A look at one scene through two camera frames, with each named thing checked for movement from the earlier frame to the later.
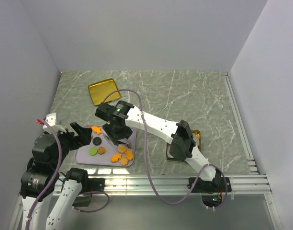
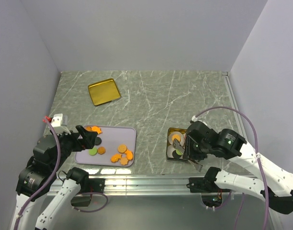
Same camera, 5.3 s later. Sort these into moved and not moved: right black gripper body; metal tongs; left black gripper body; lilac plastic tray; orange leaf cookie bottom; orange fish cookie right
Moved: metal tongs; right black gripper body
Not moved: orange leaf cookie bottom; left black gripper body; lilac plastic tray; orange fish cookie right
